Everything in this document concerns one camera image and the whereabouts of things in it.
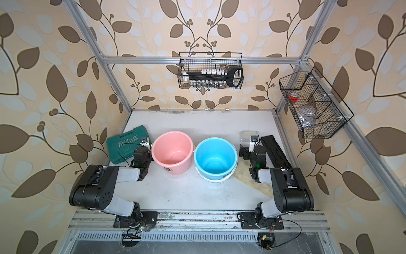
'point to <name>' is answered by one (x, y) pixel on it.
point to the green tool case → (122, 147)
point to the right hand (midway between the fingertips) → (250, 145)
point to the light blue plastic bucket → (215, 159)
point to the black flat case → (278, 158)
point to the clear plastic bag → (306, 119)
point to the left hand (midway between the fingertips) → (147, 146)
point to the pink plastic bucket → (173, 151)
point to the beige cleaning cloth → (243, 174)
